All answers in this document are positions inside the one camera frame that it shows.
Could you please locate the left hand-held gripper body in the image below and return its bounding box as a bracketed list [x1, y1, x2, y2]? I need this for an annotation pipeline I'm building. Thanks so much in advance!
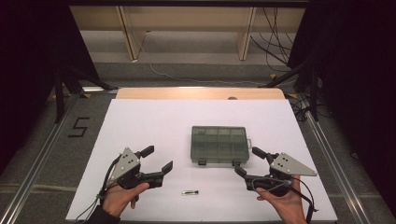
[109, 147, 164, 190]

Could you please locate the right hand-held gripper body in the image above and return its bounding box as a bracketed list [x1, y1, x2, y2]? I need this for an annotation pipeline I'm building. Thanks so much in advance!
[245, 152, 318, 198]

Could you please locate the clear plastic compartment box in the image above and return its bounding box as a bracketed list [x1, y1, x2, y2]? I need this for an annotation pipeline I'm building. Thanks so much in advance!
[190, 125, 252, 167]

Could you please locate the person's left hand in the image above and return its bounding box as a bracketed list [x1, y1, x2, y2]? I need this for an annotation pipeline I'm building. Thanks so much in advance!
[102, 182, 150, 218]

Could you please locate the person's right hand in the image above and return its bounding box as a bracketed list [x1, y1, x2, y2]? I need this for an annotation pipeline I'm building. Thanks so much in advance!
[255, 175, 308, 224]

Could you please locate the white board mat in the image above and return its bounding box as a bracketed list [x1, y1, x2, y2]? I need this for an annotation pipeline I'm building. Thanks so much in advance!
[65, 98, 339, 222]

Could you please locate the black metal stand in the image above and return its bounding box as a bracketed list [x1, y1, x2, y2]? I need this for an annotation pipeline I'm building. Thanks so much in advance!
[258, 59, 321, 122]
[53, 65, 120, 124]

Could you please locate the black curtain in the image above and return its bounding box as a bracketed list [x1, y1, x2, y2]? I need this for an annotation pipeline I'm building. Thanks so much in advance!
[0, 0, 101, 175]
[287, 0, 396, 217]

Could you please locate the beige wooden shelf unit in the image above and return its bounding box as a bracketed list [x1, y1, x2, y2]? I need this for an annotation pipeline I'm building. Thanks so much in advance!
[69, 6, 306, 62]

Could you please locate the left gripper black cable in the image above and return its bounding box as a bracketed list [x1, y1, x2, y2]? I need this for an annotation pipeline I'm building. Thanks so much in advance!
[74, 154, 122, 224]

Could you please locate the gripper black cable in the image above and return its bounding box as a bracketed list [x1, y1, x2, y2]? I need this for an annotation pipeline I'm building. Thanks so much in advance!
[74, 154, 122, 224]
[251, 175, 319, 224]

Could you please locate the aluminium floor rail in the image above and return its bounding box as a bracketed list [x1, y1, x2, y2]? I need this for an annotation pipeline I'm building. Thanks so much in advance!
[0, 92, 82, 224]
[302, 98, 374, 224]

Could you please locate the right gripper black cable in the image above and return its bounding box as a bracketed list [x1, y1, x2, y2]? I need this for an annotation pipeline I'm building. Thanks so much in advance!
[251, 175, 319, 224]

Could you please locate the tangle of black floor cables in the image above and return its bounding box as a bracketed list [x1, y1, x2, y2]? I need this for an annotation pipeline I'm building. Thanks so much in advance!
[288, 92, 314, 123]

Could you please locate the bundle of black hanging cables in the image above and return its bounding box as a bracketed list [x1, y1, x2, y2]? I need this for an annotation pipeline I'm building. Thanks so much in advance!
[249, 7, 295, 75]

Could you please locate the black overhead frame beam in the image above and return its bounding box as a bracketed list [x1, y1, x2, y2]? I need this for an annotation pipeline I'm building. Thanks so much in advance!
[66, 0, 310, 8]

